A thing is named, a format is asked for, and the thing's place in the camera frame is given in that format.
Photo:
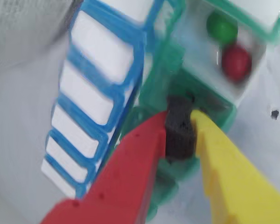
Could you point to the green blue weekly pill organizer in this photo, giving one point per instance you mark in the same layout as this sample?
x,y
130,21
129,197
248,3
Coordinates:
x,y
95,70

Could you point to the printed newspaper sheet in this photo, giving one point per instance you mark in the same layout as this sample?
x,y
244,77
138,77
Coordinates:
x,y
25,23

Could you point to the green round pill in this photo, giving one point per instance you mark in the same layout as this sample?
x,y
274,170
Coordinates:
x,y
221,27

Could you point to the pale grey tablecloth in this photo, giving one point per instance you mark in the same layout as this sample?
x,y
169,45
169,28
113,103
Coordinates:
x,y
25,140

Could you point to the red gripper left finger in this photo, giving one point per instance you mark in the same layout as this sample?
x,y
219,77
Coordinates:
x,y
121,182

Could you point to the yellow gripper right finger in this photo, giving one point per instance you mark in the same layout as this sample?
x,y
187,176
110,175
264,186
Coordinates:
x,y
235,182

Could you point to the red round pill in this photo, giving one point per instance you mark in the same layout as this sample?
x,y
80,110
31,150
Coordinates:
x,y
236,63

